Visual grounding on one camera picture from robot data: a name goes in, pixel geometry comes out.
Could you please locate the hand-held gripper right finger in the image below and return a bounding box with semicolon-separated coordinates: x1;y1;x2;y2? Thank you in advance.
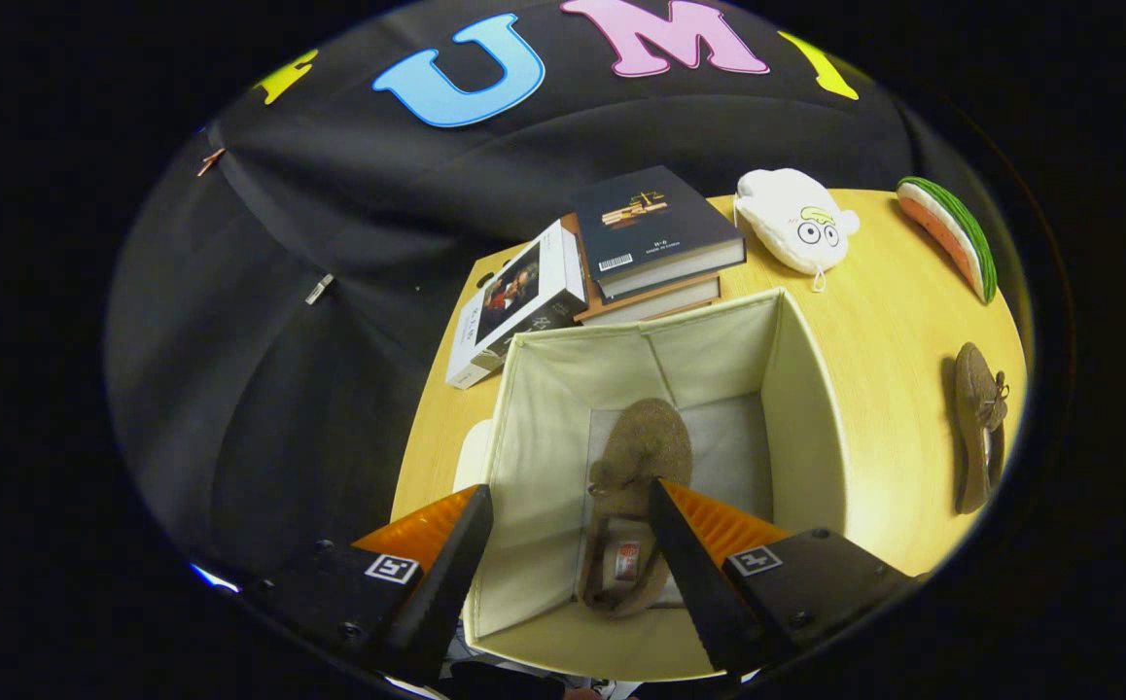
649;478;919;677

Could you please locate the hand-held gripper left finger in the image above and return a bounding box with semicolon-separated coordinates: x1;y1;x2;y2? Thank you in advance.
232;484;494;682

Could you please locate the brown fuzzy shoe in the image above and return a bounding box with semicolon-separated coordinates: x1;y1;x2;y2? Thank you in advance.
952;342;1010;515
578;397;695;618

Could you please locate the cream fabric storage box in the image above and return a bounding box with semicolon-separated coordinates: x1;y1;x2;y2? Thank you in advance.
461;287;851;682

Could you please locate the white portrait cover book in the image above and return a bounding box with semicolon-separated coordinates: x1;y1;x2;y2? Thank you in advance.
444;219;588;390

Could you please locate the dark blue hardcover book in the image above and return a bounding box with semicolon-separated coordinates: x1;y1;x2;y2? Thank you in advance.
571;165;748;300

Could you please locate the white plush toy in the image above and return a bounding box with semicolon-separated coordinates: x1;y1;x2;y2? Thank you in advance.
733;168;861;293

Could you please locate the watermelon slice plush toy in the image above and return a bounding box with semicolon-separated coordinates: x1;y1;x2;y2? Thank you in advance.
896;176;999;305

